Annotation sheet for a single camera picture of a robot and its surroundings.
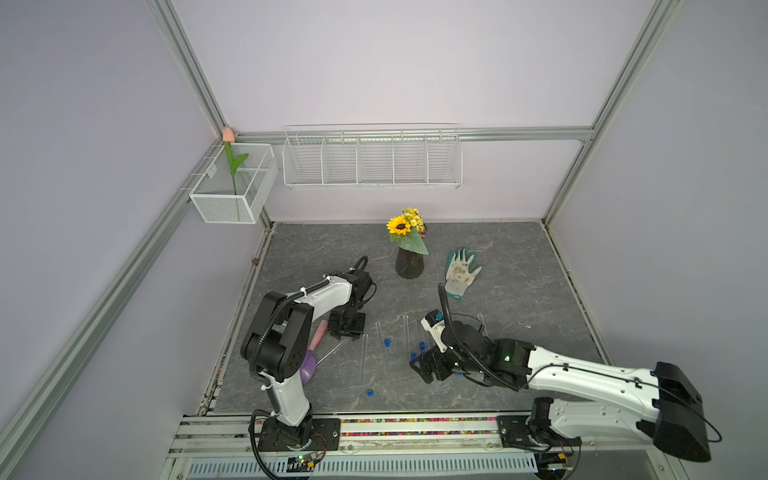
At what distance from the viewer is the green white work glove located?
1.02 meters

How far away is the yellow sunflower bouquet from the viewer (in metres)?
0.86

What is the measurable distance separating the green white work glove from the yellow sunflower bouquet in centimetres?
24
